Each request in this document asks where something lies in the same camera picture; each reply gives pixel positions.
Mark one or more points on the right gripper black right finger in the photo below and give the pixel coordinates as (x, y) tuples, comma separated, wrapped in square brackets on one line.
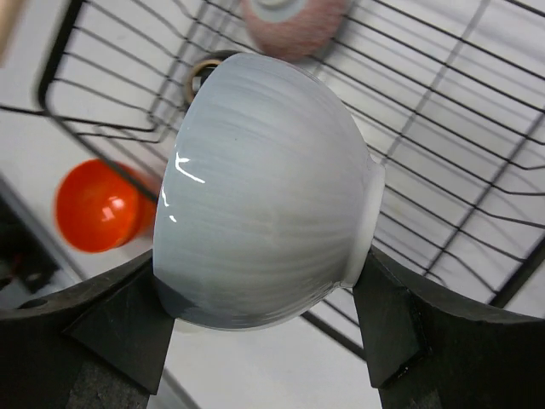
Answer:
[(429, 347)]

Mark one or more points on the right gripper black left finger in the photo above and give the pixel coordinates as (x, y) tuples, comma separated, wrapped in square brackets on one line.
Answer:
[(99, 344)]

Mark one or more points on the grey white bowl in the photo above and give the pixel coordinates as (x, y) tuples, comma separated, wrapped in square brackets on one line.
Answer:
[(269, 200)]

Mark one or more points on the brown bowl beige inside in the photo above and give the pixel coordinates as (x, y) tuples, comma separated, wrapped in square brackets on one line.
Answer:
[(201, 70)]

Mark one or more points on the black white patterned bowl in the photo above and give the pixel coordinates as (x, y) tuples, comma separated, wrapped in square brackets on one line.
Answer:
[(290, 29)]

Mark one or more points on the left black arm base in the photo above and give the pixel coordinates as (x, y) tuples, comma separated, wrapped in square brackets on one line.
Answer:
[(26, 268)]

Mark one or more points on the orange bowl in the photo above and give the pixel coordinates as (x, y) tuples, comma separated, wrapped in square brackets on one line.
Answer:
[(97, 210)]

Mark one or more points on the black wire dish rack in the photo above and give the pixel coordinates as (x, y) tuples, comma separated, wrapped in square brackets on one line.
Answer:
[(449, 96)]

